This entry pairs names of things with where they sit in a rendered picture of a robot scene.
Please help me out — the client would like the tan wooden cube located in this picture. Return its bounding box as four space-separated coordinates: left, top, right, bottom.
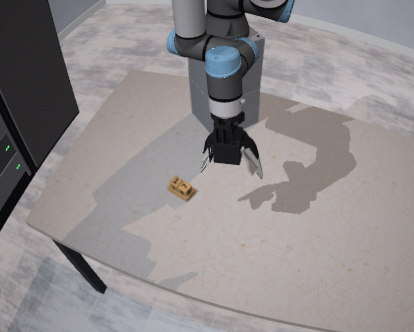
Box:
169 176 183 192
178 181 192 197

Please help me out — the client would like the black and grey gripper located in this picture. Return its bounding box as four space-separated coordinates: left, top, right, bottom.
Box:
200 112 263 179

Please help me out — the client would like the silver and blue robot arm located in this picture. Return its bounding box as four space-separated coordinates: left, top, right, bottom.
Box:
167 0 294 120

